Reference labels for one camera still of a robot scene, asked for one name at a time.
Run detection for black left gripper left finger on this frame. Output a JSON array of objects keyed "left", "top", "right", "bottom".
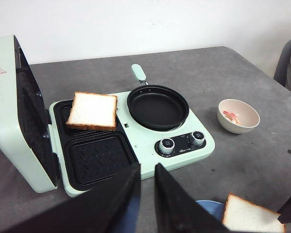
[{"left": 6, "top": 163, "right": 141, "bottom": 233}]

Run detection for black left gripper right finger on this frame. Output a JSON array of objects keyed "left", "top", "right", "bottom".
[{"left": 155, "top": 163, "right": 230, "bottom": 233}]

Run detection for white bread slice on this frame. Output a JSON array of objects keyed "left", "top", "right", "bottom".
[
  {"left": 65, "top": 92, "right": 117, "bottom": 131},
  {"left": 222, "top": 193, "right": 286, "bottom": 233}
]

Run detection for pink shrimp pieces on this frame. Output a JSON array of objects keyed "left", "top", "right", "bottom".
[{"left": 223, "top": 111, "right": 240, "bottom": 125}]

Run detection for cream ribbed bowl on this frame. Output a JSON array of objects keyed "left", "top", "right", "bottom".
[{"left": 217, "top": 99, "right": 260, "bottom": 134}]

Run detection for blue plate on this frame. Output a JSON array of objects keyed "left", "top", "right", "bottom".
[{"left": 196, "top": 200, "right": 225, "bottom": 221}]

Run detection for silver left control knob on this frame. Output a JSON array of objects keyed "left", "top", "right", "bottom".
[{"left": 158, "top": 138, "right": 175, "bottom": 155}]

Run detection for silver control knob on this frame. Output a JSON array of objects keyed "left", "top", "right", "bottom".
[
  {"left": 190, "top": 131, "right": 205, "bottom": 146},
  {"left": 158, "top": 138, "right": 175, "bottom": 155}
]

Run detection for silver right control knob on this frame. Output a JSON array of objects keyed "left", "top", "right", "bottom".
[{"left": 190, "top": 131, "right": 205, "bottom": 146}]

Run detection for black frying pan green handle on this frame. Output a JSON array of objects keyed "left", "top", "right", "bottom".
[{"left": 127, "top": 64, "right": 189, "bottom": 132}]

